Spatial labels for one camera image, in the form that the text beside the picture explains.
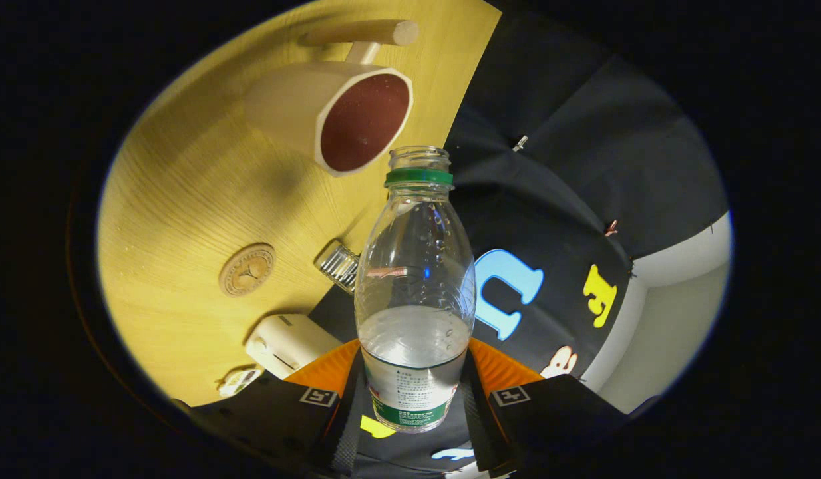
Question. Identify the white cloth clip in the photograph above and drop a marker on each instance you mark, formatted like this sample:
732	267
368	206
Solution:
520	142

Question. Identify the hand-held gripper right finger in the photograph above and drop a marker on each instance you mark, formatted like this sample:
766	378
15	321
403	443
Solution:
557	419

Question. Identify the pink cloth clip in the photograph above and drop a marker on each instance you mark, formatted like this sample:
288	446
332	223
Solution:
611	228

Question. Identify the round wooden coaster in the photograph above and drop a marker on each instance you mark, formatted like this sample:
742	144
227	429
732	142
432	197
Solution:
247	269

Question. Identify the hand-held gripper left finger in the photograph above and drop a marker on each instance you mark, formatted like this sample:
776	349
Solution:
271	416

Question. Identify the white toaster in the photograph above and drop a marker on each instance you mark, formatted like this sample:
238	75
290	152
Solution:
291	342

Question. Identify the white divided bean dish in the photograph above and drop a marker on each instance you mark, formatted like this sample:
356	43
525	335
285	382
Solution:
241	380

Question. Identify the wooden table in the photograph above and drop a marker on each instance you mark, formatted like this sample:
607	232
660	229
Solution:
184	219

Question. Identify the clear plastic juice bottle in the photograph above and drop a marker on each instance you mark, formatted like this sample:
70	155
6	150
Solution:
414	346

